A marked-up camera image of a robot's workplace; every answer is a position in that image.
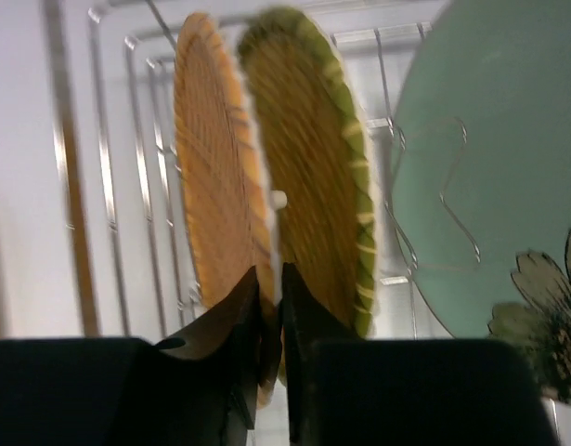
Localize small orange woven plate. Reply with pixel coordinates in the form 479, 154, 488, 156
174, 12, 281, 407

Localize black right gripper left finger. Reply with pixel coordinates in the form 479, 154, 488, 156
0, 270, 260, 445

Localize green rimmed woven plate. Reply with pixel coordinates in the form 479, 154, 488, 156
238, 6, 379, 337

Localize metal wire dish rack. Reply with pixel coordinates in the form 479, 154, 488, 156
43, 0, 571, 446

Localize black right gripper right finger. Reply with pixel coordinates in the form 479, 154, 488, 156
281, 264, 558, 445

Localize teal floral ceramic plate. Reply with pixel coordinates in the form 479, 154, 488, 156
392, 1, 571, 405

